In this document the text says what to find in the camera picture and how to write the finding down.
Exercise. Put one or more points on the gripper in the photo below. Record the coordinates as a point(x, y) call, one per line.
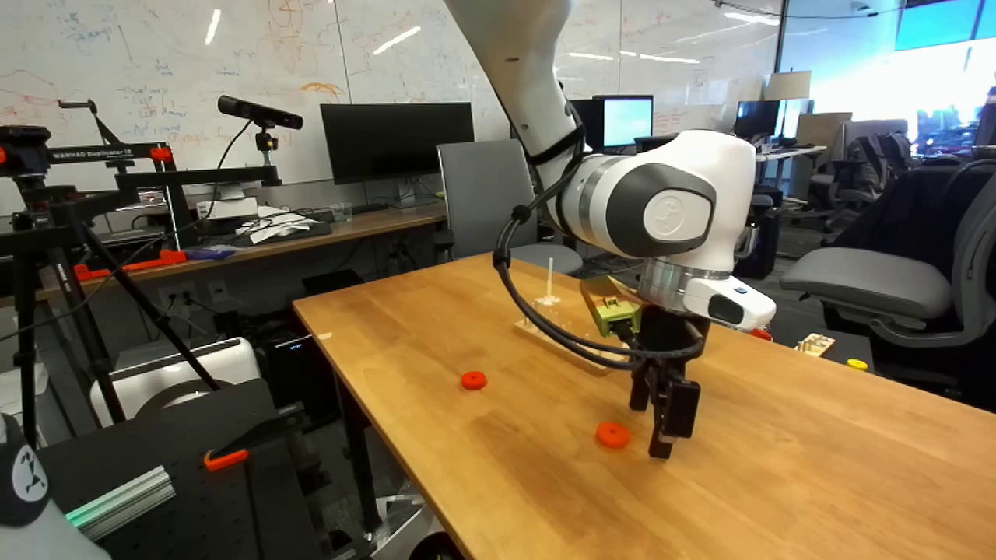
point(668, 334)

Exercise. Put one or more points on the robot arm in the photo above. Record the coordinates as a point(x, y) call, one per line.
point(661, 198)

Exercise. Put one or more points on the wooden board with white peg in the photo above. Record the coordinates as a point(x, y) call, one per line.
point(554, 330)

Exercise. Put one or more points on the blue object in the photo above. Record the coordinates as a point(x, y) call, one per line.
point(208, 252)

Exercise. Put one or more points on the small wooden block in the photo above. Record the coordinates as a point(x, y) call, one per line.
point(815, 344)

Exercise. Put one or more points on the grey and black office chair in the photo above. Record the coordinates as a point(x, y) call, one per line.
point(879, 284)

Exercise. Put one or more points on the lit monitor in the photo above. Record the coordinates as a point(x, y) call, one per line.
point(626, 120)

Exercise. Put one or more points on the small dark monitor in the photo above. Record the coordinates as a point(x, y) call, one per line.
point(756, 119)

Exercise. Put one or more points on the office chair with backpack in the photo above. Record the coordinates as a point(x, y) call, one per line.
point(864, 167)

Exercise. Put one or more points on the lamp with white shade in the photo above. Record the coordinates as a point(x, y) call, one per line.
point(787, 85)

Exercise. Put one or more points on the long wooden desk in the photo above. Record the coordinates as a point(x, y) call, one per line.
point(358, 227)

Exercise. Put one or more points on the black computer tower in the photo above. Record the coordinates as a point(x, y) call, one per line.
point(299, 377)

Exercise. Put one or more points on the black keyboard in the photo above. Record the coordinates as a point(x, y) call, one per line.
point(350, 211)

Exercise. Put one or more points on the large black monitor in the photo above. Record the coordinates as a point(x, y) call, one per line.
point(397, 141)

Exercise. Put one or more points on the clear glass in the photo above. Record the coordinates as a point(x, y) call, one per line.
point(341, 212)

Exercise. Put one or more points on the window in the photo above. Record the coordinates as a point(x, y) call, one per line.
point(887, 70)

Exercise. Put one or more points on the black clamp with orange tip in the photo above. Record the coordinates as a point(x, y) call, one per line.
point(257, 439)

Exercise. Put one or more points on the heap of papers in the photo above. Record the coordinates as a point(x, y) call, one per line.
point(272, 225)

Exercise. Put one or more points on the white box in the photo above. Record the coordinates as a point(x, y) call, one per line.
point(187, 373)

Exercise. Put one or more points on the orange bar clamp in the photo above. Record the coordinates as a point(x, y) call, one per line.
point(128, 267)

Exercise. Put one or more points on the aluminium extrusion bar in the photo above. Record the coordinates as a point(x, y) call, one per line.
point(120, 504)

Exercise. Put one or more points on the whiteboard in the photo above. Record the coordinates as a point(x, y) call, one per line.
point(156, 62)

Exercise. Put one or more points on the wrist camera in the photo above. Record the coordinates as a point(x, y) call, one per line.
point(613, 313)

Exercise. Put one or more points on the wall socket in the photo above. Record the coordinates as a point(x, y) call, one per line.
point(218, 291)
point(177, 295)

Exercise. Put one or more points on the camera on tripod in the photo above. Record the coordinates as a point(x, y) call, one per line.
point(78, 202)

